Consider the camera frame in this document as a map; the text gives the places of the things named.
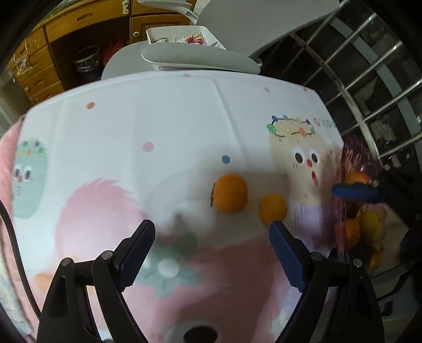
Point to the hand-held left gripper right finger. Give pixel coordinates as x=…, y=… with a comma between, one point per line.
x=286, y=257

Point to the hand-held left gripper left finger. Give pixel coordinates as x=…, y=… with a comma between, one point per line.
x=135, y=255

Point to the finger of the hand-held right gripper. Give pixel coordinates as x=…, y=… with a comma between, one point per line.
x=357, y=193
x=410, y=244

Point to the small yellow-orange citrus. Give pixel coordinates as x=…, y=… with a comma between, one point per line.
x=372, y=224

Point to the bag of oranges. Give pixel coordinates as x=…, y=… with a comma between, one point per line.
x=354, y=155

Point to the small orange kumquat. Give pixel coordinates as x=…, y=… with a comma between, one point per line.
x=376, y=260

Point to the medium orange tangerine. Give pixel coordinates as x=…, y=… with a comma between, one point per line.
x=351, y=231

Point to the small yellowish tangerine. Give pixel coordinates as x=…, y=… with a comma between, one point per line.
x=273, y=207

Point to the large orange tangerine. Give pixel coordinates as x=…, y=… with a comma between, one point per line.
x=230, y=197

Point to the cartoon printed tablecloth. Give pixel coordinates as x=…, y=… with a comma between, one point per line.
x=132, y=148

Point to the metal window railing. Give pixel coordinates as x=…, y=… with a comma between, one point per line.
x=362, y=76

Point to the dark trash bin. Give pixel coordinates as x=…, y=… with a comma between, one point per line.
x=87, y=62

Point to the red plastic bag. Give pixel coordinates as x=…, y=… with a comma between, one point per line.
x=115, y=48

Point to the grey office chair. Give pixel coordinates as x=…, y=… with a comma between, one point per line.
x=230, y=23

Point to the white plastic tray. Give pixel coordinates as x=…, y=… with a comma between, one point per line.
x=178, y=34

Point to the wooden cabinet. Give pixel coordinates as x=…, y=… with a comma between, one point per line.
x=36, y=49

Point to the white cabinet lock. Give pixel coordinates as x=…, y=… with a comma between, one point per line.
x=125, y=6

